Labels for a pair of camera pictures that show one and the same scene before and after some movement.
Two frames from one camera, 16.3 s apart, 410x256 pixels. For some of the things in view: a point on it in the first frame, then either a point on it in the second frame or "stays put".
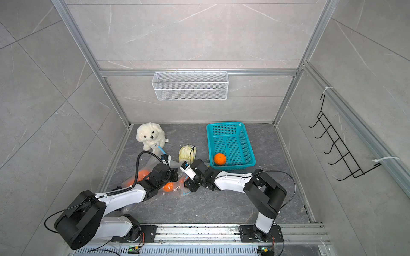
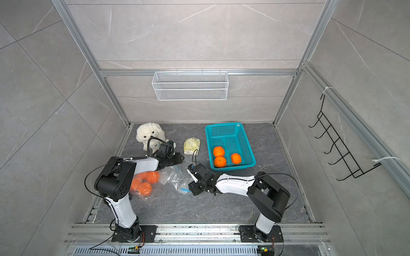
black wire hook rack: [355, 170] stays put
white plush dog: [151, 135] stays put
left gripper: [174, 172] to [179, 158]
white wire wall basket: [190, 85] stays put
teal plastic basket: [230, 139] stays put
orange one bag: [168, 188] to [220, 161]
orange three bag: [220, 159] to [236, 158]
